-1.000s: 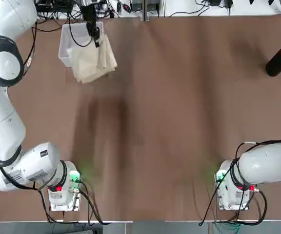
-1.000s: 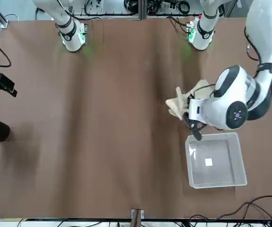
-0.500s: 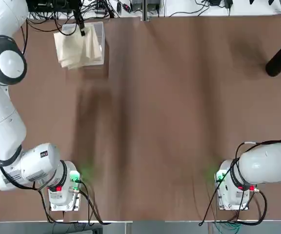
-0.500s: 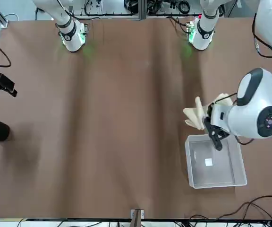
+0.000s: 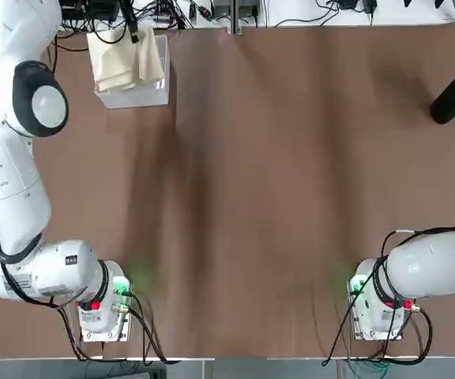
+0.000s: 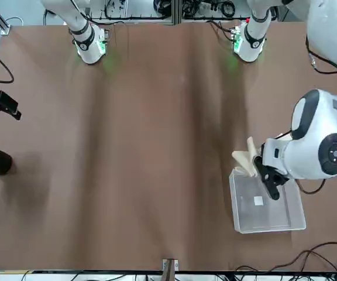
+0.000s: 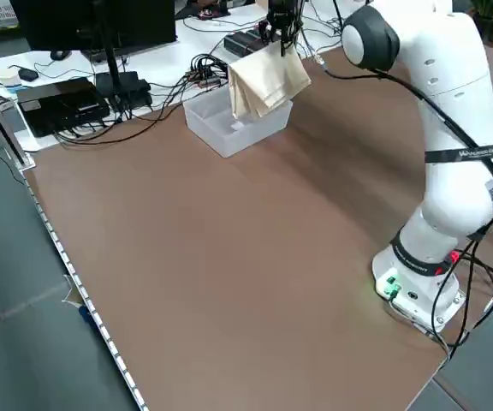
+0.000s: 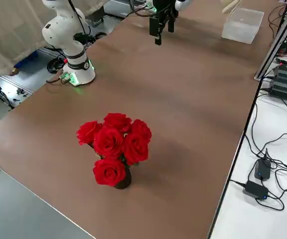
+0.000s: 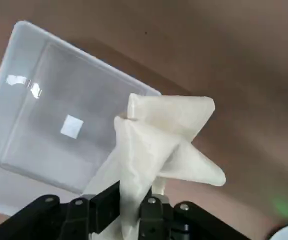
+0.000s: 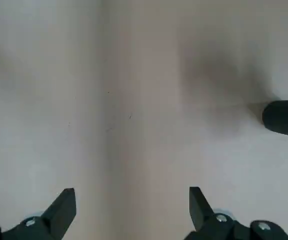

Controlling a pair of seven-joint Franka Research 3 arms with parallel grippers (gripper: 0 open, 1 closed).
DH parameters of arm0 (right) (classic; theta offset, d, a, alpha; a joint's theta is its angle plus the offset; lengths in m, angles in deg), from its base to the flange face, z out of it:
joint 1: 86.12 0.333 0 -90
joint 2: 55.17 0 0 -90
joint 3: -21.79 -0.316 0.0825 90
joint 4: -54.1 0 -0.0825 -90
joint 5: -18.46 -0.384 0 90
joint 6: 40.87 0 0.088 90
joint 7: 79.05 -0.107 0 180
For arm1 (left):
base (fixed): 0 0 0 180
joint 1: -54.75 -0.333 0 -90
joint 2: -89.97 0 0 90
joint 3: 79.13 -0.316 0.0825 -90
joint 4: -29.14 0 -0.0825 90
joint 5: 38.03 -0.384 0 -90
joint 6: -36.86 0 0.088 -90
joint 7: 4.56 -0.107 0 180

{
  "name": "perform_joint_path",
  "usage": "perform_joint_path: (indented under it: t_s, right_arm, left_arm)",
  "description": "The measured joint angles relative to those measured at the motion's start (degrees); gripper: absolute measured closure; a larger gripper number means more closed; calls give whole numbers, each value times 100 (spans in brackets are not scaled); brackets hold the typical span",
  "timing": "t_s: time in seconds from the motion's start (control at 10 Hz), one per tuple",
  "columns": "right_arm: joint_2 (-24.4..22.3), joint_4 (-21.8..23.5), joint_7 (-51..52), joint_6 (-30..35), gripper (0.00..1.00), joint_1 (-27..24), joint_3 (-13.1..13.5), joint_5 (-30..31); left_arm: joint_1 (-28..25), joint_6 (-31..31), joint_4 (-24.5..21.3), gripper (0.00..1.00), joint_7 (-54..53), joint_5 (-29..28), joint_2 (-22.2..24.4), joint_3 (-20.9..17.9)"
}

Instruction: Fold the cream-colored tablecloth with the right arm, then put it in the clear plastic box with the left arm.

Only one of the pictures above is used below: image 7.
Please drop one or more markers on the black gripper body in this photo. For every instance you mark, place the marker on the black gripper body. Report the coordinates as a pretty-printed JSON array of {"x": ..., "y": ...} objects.
[{"x": 283, "y": 13}]

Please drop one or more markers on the cream tablecloth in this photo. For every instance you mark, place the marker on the cream tablecloth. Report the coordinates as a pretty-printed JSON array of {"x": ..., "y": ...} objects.
[{"x": 268, "y": 81}]

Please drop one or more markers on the clear plastic box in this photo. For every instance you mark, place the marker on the clear plastic box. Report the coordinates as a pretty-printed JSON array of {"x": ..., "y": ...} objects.
[{"x": 229, "y": 137}]

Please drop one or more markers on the flat black electronics box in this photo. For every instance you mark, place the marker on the flat black electronics box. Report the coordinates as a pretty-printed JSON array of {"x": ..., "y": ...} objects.
[{"x": 62, "y": 105}]

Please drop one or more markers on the white square sticker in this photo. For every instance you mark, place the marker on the white square sticker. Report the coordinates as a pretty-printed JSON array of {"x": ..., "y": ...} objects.
[{"x": 237, "y": 126}]

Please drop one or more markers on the white desk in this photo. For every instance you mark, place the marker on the white desk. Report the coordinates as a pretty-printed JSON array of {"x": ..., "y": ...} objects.
[{"x": 165, "y": 64}]

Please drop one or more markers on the black monitor stand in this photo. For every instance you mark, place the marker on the black monitor stand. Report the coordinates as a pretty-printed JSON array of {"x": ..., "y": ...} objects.
[{"x": 120, "y": 83}]

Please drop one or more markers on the black computer monitor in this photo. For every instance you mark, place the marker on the black computer monitor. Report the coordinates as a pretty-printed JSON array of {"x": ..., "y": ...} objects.
[{"x": 92, "y": 21}]

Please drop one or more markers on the black computer mouse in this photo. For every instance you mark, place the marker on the black computer mouse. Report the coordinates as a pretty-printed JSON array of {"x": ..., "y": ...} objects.
[{"x": 60, "y": 55}]

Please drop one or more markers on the small black puck device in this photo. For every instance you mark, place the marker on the small black puck device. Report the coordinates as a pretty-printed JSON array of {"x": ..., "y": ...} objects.
[{"x": 28, "y": 75}]

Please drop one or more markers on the small green circuit board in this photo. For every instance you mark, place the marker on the small green circuit board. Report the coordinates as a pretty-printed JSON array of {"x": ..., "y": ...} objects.
[{"x": 392, "y": 286}]

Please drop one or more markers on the red base connector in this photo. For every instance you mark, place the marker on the red base connector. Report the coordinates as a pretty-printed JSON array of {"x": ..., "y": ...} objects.
[{"x": 448, "y": 262}]

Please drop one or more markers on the aluminium table edge rail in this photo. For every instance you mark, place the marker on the aluminium table edge rail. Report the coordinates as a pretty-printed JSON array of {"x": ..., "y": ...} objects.
[{"x": 79, "y": 291}]

